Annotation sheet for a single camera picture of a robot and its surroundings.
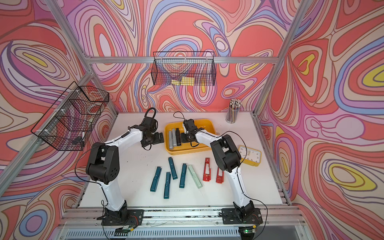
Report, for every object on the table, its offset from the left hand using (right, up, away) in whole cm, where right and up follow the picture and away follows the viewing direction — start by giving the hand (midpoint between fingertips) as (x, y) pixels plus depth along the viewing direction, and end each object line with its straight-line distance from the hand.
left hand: (158, 141), depth 97 cm
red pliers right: (+38, -21, -12) cm, 45 cm away
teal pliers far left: (+2, -19, -12) cm, 22 cm away
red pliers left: (+31, -18, -9) cm, 37 cm away
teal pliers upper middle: (+11, -16, -9) cm, 21 cm away
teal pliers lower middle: (+8, -24, -17) cm, 31 cm away
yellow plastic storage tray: (+34, +10, +9) cm, 37 cm away
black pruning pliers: (+13, +1, +4) cm, 14 cm away
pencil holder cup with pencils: (+52, +24, +4) cm, 57 cm away
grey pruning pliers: (+8, +1, +2) cm, 8 cm away
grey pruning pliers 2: (+10, 0, +2) cm, 11 cm away
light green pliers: (+24, -19, -13) cm, 34 cm away
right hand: (+17, -1, +6) cm, 18 cm away
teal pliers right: (+17, -22, -15) cm, 32 cm away
